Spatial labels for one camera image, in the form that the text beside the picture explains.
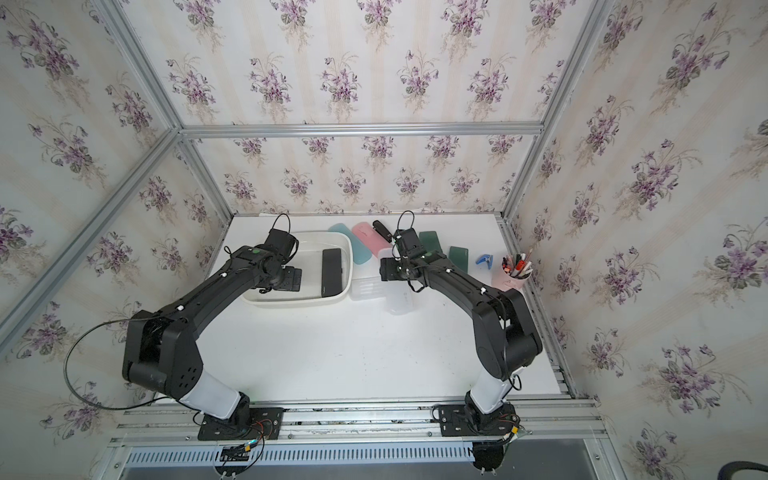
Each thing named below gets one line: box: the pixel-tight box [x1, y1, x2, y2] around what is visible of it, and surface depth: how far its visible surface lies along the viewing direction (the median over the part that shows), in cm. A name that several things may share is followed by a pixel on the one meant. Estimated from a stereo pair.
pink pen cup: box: [491, 258, 533, 293], surface depth 92 cm
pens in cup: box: [502, 252, 533, 280], surface depth 93 cm
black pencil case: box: [321, 248, 343, 298], surface depth 104 cm
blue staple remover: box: [475, 254, 493, 270], surface depth 107 cm
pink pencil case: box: [352, 222, 392, 259], surface depth 114 cm
